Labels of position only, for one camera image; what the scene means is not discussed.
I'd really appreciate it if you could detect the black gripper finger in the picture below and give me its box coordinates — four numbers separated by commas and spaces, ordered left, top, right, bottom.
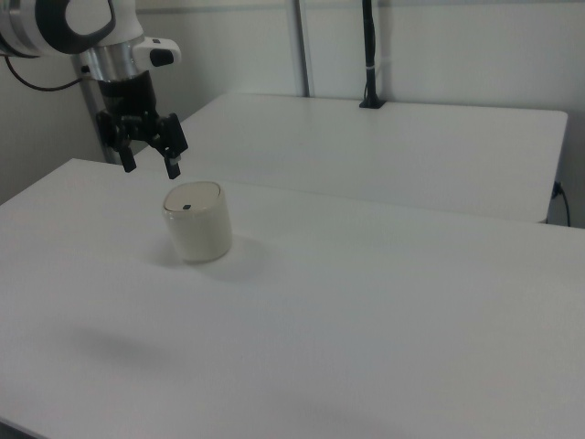
153, 112, 189, 180
109, 122, 137, 174

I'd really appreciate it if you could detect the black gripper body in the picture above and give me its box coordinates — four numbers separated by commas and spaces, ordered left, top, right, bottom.
95, 71, 168, 155

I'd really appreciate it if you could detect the cream round trash bin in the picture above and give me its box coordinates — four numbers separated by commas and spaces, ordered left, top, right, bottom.
162, 180, 233, 262

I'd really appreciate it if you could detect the white rear table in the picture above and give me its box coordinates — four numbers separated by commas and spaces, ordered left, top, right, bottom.
132, 92, 569, 225

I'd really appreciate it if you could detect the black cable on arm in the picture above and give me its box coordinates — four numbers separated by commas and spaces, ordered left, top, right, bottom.
3, 53, 84, 91

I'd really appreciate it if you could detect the grey metal wall profile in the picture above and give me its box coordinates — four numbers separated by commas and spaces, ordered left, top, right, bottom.
292, 0, 316, 98

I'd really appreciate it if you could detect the black camera stand pole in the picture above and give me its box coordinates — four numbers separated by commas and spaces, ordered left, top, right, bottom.
358, 0, 387, 110

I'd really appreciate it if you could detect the black cable at table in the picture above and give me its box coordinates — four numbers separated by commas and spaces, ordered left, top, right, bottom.
551, 181, 572, 228

